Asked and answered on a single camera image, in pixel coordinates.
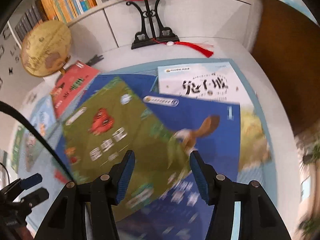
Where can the small black ornament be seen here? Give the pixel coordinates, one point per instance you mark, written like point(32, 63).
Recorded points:
point(95, 59)

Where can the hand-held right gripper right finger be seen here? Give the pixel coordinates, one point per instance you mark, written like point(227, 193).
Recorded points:
point(200, 177)

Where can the yellow desk globe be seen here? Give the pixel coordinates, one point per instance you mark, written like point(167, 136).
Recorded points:
point(45, 47)

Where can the row of dark grey books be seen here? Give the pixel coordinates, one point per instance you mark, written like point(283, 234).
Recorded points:
point(30, 20)

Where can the white book grassy landscape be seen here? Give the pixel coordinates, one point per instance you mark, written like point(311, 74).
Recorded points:
point(195, 75)

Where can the olive green insect book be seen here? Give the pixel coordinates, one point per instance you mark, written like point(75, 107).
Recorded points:
point(112, 130)

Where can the row of yellow-spined books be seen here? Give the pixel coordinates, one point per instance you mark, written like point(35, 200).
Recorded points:
point(67, 0)

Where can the red flower embroidered fan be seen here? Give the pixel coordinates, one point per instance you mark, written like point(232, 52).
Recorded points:
point(147, 17)

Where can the green potted plant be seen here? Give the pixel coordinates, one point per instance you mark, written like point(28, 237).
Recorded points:
point(310, 150)

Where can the light blue cartoon poets book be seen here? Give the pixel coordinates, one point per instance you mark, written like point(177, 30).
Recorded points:
point(41, 130)

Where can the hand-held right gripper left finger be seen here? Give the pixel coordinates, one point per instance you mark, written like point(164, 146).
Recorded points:
point(126, 177)

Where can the dark green book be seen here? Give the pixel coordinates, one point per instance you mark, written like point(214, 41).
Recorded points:
point(17, 147)

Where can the blue quilted mat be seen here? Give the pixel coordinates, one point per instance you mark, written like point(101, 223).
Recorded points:
point(130, 68)

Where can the red tassel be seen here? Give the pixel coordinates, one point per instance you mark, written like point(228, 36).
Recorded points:
point(197, 46)

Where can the cartoon wall decals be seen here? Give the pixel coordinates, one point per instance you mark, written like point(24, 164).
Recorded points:
point(11, 70)

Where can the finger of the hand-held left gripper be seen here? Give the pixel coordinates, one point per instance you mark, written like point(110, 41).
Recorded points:
point(31, 180)
point(37, 196)

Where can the dark blue book brown figure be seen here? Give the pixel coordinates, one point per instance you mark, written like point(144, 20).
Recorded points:
point(212, 110)

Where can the white bookshelf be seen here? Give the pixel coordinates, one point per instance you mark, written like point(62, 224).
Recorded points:
point(175, 20)

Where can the red book yellow-robed man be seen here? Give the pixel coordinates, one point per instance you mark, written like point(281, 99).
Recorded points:
point(72, 87)

